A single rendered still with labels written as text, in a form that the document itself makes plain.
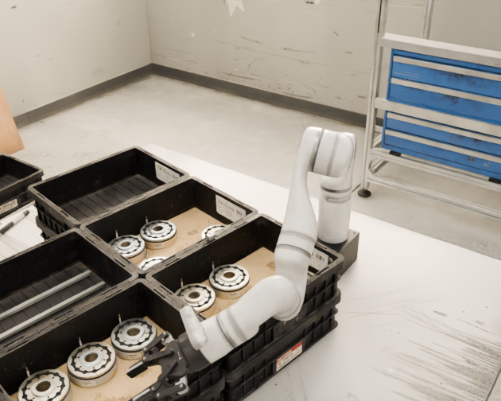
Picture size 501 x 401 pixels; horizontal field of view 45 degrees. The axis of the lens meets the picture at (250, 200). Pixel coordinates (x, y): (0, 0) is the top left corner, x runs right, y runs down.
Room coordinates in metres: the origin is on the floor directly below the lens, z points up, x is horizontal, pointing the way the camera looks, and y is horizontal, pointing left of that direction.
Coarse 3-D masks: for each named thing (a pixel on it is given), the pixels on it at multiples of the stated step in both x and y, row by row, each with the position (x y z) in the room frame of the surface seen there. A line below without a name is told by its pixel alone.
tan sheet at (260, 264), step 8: (264, 248) 1.36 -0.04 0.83; (248, 256) 1.33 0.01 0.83; (256, 256) 1.33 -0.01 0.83; (264, 256) 1.33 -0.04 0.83; (272, 256) 1.32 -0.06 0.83; (240, 264) 1.29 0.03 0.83; (248, 264) 1.29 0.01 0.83; (256, 264) 1.29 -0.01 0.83; (264, 264) 1.29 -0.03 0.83; (272, 264) 1.29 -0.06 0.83; (248, 272) 1.26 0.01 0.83; (256, 272) 1.26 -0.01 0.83; (264, 272) 1.26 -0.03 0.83; (272, 272) 1.25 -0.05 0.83; (208, 280) 1.23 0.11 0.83; (256, 280) 1.22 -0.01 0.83; (216, 304) 1.13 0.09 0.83; (224, 304) 1.13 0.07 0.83; (232, 304) 1.13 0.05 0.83; (216, 312) 1.10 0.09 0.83
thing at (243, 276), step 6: (228, 264) 1.25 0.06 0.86; (216, 270) 1.23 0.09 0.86; (222, 270) 1.23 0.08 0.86; (240, 270) 1.23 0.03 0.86; (246, 270) 1.23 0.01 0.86; (210, 276) 1.20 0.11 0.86; (216, 276) 1.20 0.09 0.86; (240, 276) 1.20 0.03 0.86; (246, 276) 1.20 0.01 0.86; (216, 282) 1.18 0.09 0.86; (222, 282) 1.18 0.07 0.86; (228, 282) 1.18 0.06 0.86; (234, 282) 1.18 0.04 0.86; (240, 282) 1.18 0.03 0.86; (246, 282) 1.18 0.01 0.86; (216, 288) 1.16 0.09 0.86; (222, 288) 1.15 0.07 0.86; (228, 288) 1.15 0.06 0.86; (234, 288) 1.15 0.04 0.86
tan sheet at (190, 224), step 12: (180, 216) 1.53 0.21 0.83; (192, 216) 1.53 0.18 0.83; (204, 216) 1.53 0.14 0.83; (180, 228) 1.47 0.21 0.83; (192, 228) 1.47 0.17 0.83; (204, 228) 1.47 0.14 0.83; (180, 240) 1.41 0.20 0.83; (192, 240) 1.41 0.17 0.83; (156, 252) 1.35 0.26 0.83; (168, 252) 1.35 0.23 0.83
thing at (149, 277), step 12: (252, 216) 1.37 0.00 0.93; (264, 216) 1.37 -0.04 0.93; (240, 228) 1.32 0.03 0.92; (216, 240) 1.27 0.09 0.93; (192, 252) 1.21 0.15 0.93; (336, 252) 1.20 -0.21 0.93; (168, 264) 1.17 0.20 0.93; (336, 264) 1.15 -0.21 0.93; (312, 276) 1.11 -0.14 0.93; (324, 276) 1.12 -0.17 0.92; (312, 288) 1.09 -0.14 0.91; (180, 300) 1.03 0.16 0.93
